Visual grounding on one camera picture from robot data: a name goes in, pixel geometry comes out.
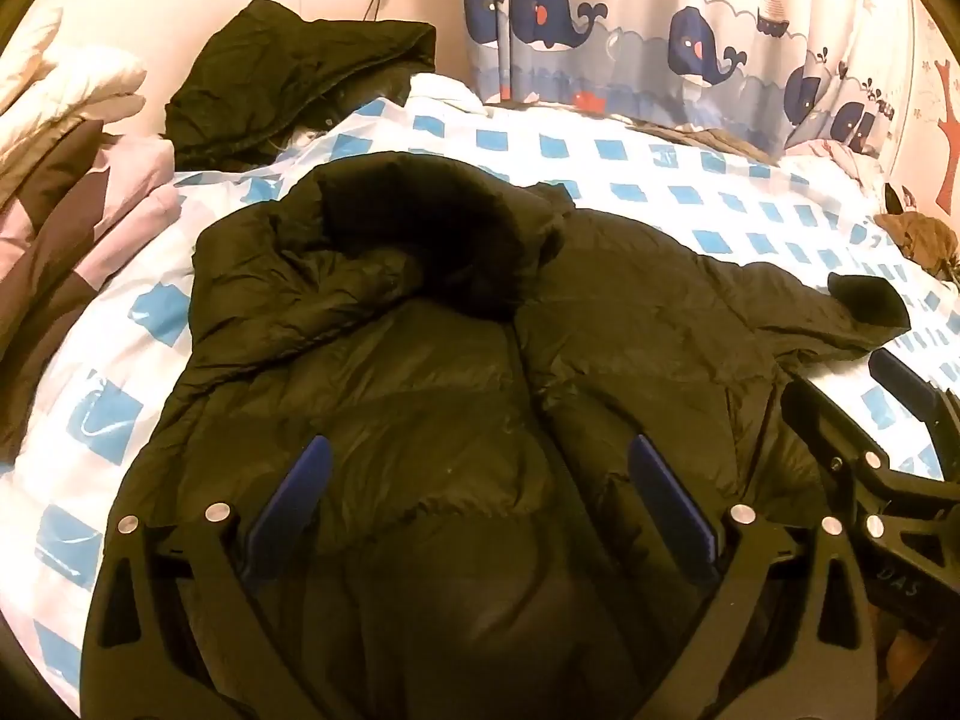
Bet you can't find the blue white checkered bed cover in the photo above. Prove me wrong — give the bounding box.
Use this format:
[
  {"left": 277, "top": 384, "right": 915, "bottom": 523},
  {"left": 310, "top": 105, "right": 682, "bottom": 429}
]
[{"left": 0, "top": 94, "right": 960, "bottom": 720}]

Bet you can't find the black puffer jacket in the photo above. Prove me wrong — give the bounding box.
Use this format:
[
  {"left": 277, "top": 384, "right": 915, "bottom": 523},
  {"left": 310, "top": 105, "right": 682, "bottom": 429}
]
[{"left": 86, "top": 151, "right": 912, "bottom": 720}]

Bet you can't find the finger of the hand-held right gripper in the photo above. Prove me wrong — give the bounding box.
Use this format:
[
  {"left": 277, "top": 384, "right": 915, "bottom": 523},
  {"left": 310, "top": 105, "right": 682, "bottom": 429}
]
[
  {"left": 780, "top": 377, "right": 912, "bottom": 500},
  {"left": 868, "top": 349, "right": 960, "bottom": 481}
]

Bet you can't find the whale print curtain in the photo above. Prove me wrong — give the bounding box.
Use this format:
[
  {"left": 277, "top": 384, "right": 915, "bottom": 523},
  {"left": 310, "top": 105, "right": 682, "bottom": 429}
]
[{"left": 459, "top": 0, "right": 912, "bottom": 158}]

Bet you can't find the white cloth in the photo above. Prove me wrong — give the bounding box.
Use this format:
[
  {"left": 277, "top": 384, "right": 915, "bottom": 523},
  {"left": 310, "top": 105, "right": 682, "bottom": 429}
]
[{"left": 409, "top": 73, "right": 488, "bottom": 115}]

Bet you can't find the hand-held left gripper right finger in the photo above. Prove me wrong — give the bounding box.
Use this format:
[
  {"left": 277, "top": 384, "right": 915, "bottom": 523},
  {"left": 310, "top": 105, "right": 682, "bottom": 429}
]
[{"left": 628, "top": 435, "right": 878, "bottom": 720}]

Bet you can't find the dark hooded jacket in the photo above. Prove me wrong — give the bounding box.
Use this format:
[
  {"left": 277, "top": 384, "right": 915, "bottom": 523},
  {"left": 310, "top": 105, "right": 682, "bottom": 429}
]
[{"left": 163, "top": 0, "right": 437, "bottom": 170}]

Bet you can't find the pink brown folded blanket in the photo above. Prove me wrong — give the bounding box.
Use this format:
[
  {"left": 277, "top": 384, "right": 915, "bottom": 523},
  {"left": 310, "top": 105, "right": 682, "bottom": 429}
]
[{"left": 0, "top": 116, "right": 181, "bottom": 466}]

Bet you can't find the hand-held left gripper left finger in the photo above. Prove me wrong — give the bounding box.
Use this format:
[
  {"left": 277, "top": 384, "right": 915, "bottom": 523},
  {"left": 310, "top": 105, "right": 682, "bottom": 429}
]
[{"left": 82, "top": 435, "right": 335, "bottom": 720}]

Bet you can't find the pink cloth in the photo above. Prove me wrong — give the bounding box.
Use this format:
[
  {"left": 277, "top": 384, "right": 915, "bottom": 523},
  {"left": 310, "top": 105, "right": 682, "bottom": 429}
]
[{"left": 784, "top": 139, "right": 886, "bottom": 181}]

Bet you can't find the white quilted comforter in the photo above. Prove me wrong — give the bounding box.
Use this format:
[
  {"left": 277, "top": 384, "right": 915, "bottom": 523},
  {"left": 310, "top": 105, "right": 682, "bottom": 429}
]
[{"left": 0, "top": 6, "right": 147, "bottom": 158}]

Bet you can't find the brown crumpled cloth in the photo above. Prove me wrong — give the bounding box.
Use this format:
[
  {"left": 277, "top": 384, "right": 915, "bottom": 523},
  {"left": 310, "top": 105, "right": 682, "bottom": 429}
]
[{"left": 874, "top": 210, "right": 960, "bottom": 282}]

